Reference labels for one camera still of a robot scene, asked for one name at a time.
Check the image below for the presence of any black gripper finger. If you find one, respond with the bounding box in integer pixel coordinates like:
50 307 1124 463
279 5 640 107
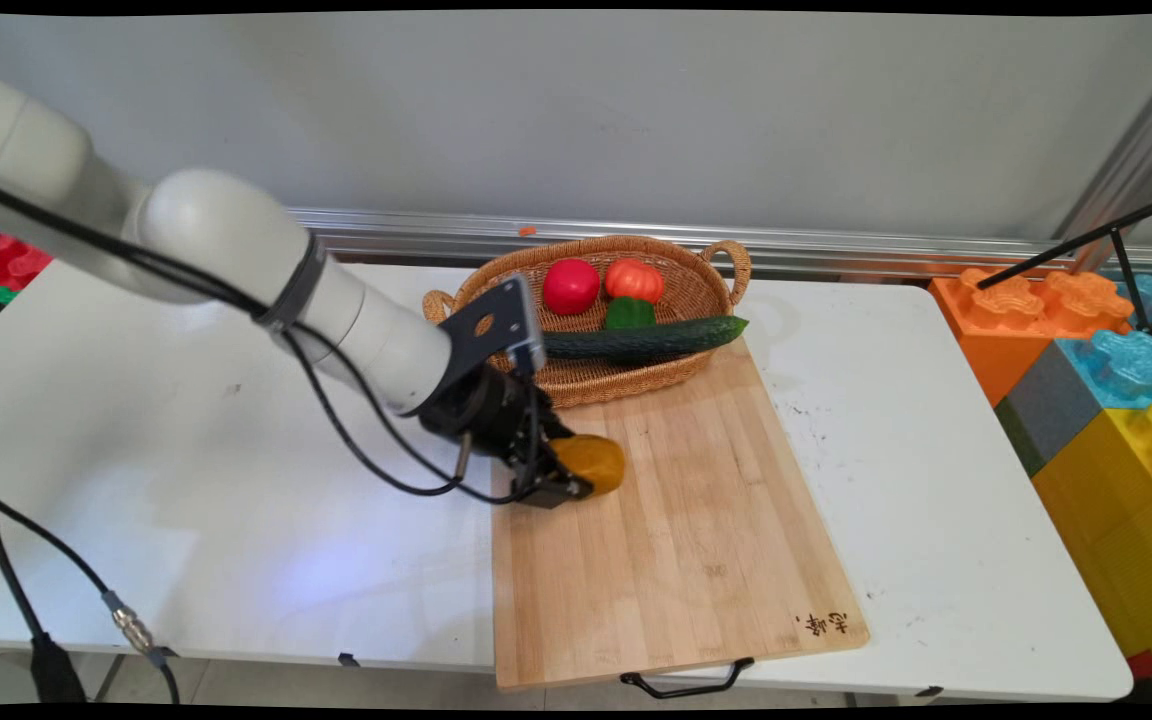
514 465 597 510
534 400 577 444

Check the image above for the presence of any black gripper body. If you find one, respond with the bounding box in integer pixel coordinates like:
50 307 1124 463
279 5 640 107
421 365 549 483

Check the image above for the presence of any yellow toy bell pepper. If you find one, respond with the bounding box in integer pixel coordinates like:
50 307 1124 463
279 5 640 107
548 433 627 497

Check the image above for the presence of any long dark green cucumber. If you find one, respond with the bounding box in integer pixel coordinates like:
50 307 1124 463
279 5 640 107
542 315 750 363

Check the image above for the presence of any wooden cutting board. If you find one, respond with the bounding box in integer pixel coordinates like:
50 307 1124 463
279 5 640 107
489 338 872 699

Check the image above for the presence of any green toy bell pepper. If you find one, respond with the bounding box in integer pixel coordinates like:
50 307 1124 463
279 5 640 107
604 296 657 332

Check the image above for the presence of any red toy tomato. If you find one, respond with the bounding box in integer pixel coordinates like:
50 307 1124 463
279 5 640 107
542 258 602 317

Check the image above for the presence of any orange ribbed toy tomato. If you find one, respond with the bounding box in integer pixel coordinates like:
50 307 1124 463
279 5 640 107
604 258 665 304

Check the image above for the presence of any round woven wicker basket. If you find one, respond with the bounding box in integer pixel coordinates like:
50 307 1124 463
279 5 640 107
423 235 752 409

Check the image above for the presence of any large orange building block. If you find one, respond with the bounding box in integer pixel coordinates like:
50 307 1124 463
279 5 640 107
929 266 1134 406

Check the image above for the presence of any large grey building block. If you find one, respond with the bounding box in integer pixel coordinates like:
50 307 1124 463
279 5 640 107
994 342 1102 479

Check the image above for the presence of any large red building block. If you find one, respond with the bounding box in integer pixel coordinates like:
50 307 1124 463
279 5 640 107
0 228 55 298

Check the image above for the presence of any large yellow building block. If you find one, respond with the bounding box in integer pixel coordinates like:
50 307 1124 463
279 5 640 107
1031 400 1152 701

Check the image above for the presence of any black tripod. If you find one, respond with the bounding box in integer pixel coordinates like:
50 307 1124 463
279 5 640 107
976 188 1152 349

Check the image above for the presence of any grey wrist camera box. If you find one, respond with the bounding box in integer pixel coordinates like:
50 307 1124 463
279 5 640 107
508 290 549 377

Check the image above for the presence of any black wrist camera mount plate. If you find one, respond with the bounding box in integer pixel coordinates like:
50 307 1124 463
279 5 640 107
416 275 537 416

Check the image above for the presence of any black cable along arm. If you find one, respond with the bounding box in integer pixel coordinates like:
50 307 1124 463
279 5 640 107
0 175 542 506

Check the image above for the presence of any grey cable strap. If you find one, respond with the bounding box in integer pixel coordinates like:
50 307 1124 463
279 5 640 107
254 232 329 336

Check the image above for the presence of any horizontal aluminium frame rail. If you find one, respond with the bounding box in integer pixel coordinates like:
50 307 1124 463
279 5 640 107
286 208 1152 281

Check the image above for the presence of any black cable with metal connector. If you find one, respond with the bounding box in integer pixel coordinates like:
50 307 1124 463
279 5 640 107
0 475 182 703

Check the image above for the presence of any thick black cable with plug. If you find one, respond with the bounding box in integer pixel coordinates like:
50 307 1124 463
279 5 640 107
0 485 89 703

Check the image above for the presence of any slanted aluminium frame post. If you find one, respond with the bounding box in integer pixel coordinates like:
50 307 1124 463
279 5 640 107
1051 45 1152 271

